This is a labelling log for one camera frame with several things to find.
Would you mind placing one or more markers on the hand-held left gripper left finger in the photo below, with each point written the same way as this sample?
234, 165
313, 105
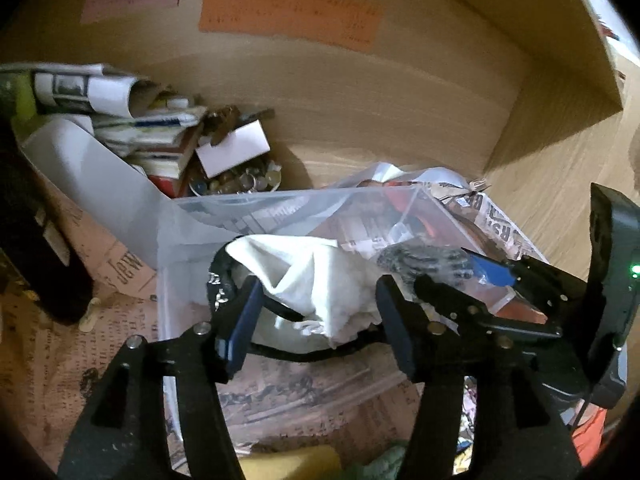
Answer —
243, 322

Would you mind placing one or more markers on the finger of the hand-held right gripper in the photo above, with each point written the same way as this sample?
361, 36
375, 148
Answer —
465, 310
492, 270

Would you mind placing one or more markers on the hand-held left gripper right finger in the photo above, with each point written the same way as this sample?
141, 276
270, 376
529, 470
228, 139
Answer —
397, 332

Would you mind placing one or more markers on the grey striped knit glove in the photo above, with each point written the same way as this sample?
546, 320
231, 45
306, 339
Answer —
422, 260

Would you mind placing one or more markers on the white cloth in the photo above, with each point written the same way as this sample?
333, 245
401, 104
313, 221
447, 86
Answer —
320, 285

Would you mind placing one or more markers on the clear plastic storage box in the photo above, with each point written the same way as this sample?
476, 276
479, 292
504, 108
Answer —
280, 220

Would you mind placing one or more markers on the crumpled newspaper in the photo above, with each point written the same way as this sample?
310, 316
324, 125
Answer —
492, 220

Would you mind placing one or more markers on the green cloth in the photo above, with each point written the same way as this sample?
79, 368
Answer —
380, 462

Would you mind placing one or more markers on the yellow sponge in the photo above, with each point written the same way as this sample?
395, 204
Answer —
295, 462

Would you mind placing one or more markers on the white card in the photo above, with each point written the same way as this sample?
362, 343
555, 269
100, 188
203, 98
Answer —
232, 147

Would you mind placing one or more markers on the stack of small books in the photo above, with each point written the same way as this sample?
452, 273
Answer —
160, 157

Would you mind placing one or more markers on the newspaper sheet lining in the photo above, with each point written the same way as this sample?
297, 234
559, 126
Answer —
55, 370

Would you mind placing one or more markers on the black bag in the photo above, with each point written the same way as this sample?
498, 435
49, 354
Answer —
35, 240

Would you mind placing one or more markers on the rolled newspaper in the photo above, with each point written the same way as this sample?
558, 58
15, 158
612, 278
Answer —
80, 90

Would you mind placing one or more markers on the orange paper note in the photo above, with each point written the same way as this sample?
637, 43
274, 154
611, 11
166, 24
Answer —
287, 15

